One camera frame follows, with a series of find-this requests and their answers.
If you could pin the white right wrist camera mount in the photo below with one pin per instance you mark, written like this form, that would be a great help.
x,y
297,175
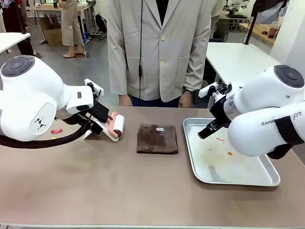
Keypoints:
x,y
205,90

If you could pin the bottle with red drink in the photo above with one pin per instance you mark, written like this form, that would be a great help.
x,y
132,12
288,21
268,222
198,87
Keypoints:
x,y
272,32

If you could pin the brown towel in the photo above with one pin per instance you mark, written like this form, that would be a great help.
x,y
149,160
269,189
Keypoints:
x,y
157,140

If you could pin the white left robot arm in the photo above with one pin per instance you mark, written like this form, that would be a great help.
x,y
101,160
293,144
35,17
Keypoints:
x,y
28,100

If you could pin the white folding stand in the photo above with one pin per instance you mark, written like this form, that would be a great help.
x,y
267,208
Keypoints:
x,y
106,133

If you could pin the person's right hand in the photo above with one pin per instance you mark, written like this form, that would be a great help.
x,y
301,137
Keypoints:
x,y
125,100

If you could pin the red paper scrap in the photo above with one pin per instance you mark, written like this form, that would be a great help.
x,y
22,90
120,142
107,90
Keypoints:
x,y
56,131

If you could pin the black slanted pole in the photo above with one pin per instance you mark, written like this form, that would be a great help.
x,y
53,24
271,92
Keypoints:
x,y
250,26

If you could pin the person in beige trousers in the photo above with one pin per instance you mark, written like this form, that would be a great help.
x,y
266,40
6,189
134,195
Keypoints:
x,y
69,26

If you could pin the long wooden table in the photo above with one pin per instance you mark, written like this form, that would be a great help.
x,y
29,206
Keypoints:
x,y
47,8

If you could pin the small white table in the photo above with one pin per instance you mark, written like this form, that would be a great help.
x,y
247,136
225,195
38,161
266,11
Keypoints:
x,y
12,40

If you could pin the person in beige jacket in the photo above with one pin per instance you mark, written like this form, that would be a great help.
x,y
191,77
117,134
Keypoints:
x,y
171,47

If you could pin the person's right forearm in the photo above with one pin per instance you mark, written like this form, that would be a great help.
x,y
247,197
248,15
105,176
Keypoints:
x,y
116,71

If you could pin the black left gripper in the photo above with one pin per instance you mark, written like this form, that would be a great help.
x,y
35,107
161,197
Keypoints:
x,y
83,117

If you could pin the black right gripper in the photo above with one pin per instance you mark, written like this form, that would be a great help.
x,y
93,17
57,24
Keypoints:
x,y
220,111

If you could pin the person's left forearm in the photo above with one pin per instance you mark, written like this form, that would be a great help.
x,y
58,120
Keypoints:
x,y
197,71

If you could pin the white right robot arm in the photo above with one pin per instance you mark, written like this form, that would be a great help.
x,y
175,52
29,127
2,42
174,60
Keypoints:
x,y
257,133

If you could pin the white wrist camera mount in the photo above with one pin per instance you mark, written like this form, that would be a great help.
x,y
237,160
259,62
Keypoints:
x,y
205,90
96,88

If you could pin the brown cardboard box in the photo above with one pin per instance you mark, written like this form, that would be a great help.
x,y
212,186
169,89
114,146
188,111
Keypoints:
x,y
52,35

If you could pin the large white table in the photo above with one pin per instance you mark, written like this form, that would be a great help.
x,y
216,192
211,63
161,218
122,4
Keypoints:
x,y
238,59

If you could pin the person in dark clothes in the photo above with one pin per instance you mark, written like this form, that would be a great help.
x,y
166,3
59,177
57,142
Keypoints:
x,y
14,14

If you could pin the wooden workbench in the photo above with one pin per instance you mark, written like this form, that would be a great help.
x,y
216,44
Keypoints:
x,y
259,32

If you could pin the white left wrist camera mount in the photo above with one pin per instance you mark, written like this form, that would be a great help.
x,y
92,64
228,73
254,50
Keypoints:
x,y
96,88

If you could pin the person's left hand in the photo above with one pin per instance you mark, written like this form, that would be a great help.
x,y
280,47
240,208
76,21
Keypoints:
x,y
184,100

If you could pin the silver metal tray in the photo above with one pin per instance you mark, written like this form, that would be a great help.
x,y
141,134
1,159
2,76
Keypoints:
x,y
214,167

